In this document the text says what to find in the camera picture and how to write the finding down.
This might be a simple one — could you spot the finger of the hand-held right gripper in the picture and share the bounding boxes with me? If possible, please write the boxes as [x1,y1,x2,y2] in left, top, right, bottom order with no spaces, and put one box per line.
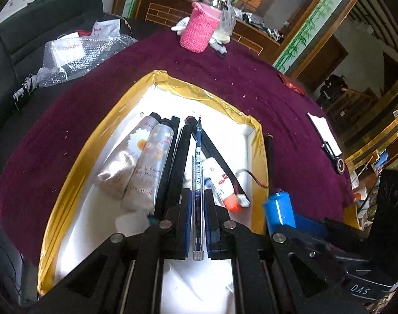
[296,216,367,260]
[295,235,347,279]

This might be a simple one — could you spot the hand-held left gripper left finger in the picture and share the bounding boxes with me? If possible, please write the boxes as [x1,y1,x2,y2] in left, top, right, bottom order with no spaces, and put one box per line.
[29,188,193,314]

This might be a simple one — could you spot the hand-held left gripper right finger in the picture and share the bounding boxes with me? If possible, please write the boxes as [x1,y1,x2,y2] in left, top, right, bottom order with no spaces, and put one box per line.
[203,189,366,314]

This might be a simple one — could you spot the blue battery pack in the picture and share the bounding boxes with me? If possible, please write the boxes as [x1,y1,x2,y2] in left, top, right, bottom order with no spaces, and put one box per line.
[234,168,298,235]

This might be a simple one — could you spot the white bottle orange cap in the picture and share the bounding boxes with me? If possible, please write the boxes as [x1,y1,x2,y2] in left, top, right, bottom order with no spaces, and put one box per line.
[202,157,243,212]

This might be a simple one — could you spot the blue pen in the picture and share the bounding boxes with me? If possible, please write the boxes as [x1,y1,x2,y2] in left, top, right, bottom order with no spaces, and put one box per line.
[192,115,206,261]

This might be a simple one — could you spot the plain black marker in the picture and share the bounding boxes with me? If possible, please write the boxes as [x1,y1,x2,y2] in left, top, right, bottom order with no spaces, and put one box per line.
[201,131,252,203]

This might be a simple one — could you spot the black marker blue caps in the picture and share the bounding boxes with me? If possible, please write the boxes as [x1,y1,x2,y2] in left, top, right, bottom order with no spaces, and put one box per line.
[149,115,181,223]

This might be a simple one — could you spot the white tube pale flower print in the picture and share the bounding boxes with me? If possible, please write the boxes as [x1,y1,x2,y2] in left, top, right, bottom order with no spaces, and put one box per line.
[120,122,173,212]

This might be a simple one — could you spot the black marker red caps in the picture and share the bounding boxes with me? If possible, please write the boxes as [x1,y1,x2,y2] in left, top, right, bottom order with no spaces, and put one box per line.
[166,116,196,210]

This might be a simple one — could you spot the black marker yellow caps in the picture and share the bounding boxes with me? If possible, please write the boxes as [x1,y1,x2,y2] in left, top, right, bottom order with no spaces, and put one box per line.
[264,133,278,190]

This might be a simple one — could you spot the silver tube daisy print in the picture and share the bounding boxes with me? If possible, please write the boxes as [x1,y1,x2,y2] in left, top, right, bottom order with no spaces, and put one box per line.
[95,113,162,200]

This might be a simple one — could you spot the white box gold tape rim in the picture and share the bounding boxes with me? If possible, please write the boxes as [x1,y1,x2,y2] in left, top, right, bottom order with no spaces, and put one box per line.
[37,70,270,314]

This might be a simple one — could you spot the yellow tape roll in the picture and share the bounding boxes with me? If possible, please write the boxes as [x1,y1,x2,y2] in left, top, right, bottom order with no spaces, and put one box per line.
[344,203,366,232]

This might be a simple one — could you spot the white paper sheet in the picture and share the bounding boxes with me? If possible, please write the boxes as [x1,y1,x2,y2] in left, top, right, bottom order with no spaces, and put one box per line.
[307,113,343,158]

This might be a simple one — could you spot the red foil packet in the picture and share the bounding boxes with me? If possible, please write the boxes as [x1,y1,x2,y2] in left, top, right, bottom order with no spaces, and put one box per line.
[279,74,306,96]

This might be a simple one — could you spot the purple velvet tablecloth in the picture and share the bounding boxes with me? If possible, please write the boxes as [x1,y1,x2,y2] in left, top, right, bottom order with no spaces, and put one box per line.
[0,28,355,269]

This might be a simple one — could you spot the bubble wrap sheet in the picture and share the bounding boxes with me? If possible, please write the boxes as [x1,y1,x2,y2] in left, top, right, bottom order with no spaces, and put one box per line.
[38,34,138,88]

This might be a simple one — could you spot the clear plastic bag white contents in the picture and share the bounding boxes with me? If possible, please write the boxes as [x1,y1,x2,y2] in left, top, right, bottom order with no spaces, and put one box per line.
[171,0,238,56]

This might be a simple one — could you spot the white packet red print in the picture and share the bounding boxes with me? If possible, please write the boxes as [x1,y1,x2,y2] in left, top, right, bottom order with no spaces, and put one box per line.
[90,20,120,39]

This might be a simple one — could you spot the wooden cabinet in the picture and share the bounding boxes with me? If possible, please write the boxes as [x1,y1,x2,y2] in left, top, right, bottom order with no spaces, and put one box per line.
[133,0,281,56]

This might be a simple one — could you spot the black sofa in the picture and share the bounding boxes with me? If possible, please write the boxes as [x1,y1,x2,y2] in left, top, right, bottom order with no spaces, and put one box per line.
[0,0,134,105]

